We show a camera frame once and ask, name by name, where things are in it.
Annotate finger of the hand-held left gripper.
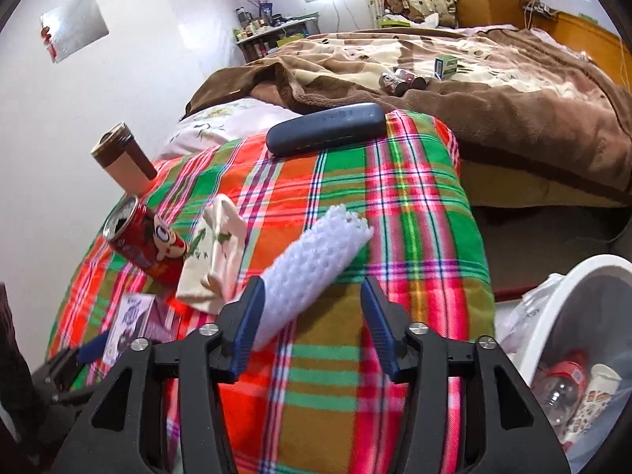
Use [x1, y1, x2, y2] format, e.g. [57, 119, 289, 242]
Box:
[76, 331, 112, 363]

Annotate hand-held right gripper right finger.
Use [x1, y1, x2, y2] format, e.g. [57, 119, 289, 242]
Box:
[359, 277, 574, 474]

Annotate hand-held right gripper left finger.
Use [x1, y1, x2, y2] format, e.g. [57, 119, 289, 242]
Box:
[52, 276, 267, 474]

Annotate clear plastic bottle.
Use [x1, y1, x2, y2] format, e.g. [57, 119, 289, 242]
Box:
[530, 353, 591, 430]

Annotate white trash bin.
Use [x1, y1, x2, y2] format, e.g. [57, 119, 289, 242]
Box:
[513, 254, 632, 474]

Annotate patterned paper cup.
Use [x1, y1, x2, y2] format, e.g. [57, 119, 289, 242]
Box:
[563, 363, 623, 448]

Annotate purple printed packet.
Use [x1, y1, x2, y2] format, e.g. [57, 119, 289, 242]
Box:
[101, 293, 181, 361]

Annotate cream tissue packet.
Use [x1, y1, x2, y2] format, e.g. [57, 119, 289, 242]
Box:
[175, 194, 248, 314]

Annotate plaid tablecloth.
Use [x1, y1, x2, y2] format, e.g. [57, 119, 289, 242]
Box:
[47, 109, 497, 474]

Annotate red drink can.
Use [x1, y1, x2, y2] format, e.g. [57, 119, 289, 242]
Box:
[103, 195, 191, 284]

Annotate white bin liner bag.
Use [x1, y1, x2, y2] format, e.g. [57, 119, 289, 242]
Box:
[494, 274, 632, 455]

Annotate brown and pink tumbler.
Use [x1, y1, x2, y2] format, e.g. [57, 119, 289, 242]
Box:
[90, 122, 159, 196]

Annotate pink floral bed sheet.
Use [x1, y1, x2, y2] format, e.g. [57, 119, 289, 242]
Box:
[153, 98, 292, 161]

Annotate dark blue glasses case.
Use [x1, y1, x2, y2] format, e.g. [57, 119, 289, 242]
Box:
[265, 103, 386, 159]

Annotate tan bed base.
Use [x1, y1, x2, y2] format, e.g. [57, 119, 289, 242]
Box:
[459, 158, 618, 208]

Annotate dark small jars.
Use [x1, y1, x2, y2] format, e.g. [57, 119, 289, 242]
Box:
[379, 68, 428, 96]

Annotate brown blanket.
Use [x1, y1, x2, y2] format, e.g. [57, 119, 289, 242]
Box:
[185, 24, 632, 203]

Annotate small green box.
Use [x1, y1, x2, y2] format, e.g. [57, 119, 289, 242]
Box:
[434, 54, 460, 80]

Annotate row of bottles and jars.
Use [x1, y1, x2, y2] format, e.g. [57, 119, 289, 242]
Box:
[234, 2, 297, 40]

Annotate brown teddy bear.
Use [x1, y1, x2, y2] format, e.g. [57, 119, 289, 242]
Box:
[382, 0, 425, 23]

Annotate wooden headboard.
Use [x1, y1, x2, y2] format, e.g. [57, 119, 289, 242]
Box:
[536, 10, 628, 90]

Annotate white wall shelf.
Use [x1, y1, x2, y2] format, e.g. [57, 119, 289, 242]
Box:
[236, 17, 319, 62]

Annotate silver wall poster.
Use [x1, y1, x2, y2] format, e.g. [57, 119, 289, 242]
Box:
[39, 0, 110, 64]

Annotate tangled cables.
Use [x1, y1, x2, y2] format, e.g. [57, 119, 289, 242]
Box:
[523, 0, 559, 18]

